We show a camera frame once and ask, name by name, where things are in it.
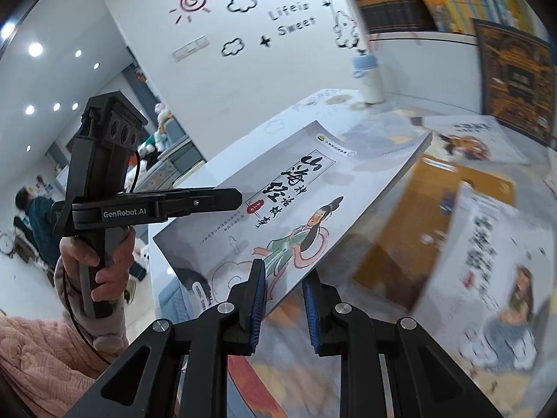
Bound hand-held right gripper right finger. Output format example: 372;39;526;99
301;270;505;418

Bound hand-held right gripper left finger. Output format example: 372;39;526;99
65;258;267;418

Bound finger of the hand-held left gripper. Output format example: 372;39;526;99
157;187;243;223

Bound grey storybook green-robed woman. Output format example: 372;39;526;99
152;119;433;318

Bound person's left forearm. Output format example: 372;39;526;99
0;261;131;384

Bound person's left hand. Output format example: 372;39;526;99
54;229;138;303

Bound blue grey cabinet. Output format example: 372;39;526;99
131;133;207;192

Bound pile of plush toys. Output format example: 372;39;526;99
139;102;175;157

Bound brown leaf cover book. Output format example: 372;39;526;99
352;157;516;310

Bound grey storybook seated figure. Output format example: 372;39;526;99
413;183;557;375

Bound white bottle blue lid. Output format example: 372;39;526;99
352;50;384;105

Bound white book orange figure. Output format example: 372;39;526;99
424;115;534;166

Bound white bookshelf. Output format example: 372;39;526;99
331;0;557;114

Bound dark ornate encyclopedia book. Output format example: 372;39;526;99
472;17;557;149

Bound white wall switch panel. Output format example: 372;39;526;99
172;36;210;61

